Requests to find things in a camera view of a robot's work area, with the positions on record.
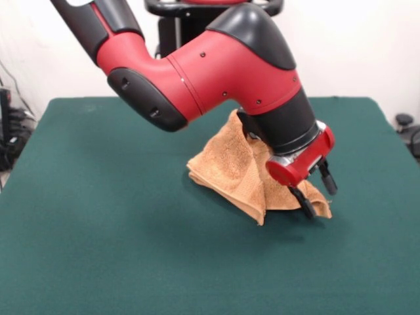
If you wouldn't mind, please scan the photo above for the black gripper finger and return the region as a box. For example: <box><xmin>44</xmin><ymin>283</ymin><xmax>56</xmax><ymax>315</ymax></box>
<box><xmin>288</xmin><ymin>186</ymin><xmax>316</xmax><ymax>220</ymax></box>
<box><xmin>318</xmin><ymin>159</ymin><xmax>338</xmax><ymax>196</ymax></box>

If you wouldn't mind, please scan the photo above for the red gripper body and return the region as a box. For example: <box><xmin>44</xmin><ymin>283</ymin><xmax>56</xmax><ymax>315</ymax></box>
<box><xmin>264</xmin><ymin>125</ymin><xmax>337</xmax><ymax>188</ymax></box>

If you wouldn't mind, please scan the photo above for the orange terry towel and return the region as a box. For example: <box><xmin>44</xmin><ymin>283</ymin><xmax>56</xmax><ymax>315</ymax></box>
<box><xmin>186</xmin><ymin>109</ymin><xmax>333</xmax><ymax>227</ymax></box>

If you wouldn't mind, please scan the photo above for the dark green table cloth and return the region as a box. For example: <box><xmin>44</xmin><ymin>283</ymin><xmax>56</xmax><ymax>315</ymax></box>
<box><xmin>0</xmin><ymin>96</ymin><xmax>420</xmax><ymax>315</ymax></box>

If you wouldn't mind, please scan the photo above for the black equipment box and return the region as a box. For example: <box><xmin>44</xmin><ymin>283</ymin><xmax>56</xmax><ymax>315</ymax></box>
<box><xmin>0</xmin><ymin>87</ymin><xmax>13</xmax><ymax>145</ymax></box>

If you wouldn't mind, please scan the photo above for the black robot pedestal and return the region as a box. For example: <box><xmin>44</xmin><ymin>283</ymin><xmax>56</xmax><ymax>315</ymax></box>
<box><xmin>144</xmin><ymin>0</ymin><xmax>284</xmax><ymax>60</ymax></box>

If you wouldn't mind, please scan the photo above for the black cable bundle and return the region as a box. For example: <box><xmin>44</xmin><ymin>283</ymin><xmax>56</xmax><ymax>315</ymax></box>
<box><xmin>0</xmin><ymin>107</ymin><xmax>37</xmax><ymax>172</ymax></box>

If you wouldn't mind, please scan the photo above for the grey wall cable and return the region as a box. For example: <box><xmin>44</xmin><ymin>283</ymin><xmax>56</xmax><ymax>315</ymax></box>
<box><xmin>0</xmin><ymin>60</ymin><xmax>37</xmax><ymax>119</ymax></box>

